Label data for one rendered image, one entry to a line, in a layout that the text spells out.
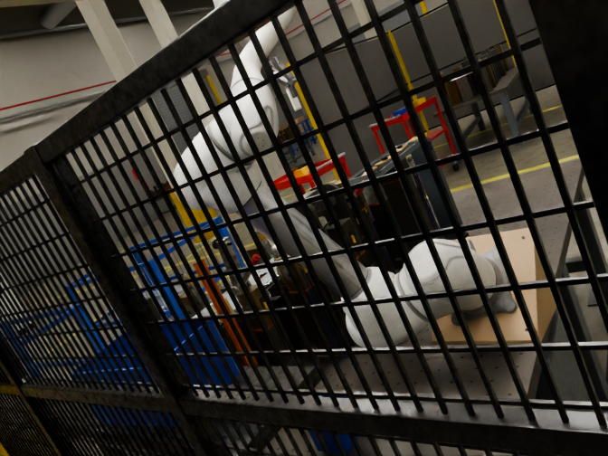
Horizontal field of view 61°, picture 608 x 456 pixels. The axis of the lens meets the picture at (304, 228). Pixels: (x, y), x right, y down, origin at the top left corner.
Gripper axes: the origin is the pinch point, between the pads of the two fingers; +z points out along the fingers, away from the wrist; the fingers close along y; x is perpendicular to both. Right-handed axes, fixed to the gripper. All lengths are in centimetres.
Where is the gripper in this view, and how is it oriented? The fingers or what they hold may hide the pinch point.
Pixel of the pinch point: (280, 113)
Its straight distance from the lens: 162.2
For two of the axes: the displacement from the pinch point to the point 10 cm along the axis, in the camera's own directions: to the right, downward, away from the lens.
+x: -5.5, 4.3, -7.2
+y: -7.3, 1.8, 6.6
